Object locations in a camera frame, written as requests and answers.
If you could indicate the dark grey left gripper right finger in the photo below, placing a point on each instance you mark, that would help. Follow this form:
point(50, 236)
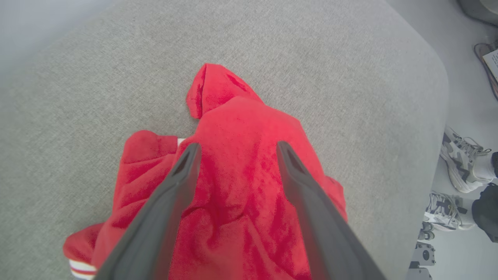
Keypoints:
point(323, 233)

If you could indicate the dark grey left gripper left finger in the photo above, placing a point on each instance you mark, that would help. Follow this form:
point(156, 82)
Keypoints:
point(155, 233)

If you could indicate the red Bulls basketball jersey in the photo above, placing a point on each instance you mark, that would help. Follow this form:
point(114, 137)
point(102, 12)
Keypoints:
point(241, 128)

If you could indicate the grey robot base part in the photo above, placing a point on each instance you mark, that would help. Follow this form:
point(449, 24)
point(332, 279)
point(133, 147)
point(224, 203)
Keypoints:
point(423, 254)

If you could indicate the grey white sneaker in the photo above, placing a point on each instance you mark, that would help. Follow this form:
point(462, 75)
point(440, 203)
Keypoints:
point(443, 212)
point(461, 163)

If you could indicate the black trouser leg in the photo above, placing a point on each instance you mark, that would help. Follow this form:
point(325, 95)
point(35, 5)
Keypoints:
point(487, 212)

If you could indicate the dark grey round object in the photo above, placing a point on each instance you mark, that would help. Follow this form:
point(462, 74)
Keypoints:
point(476, 9)

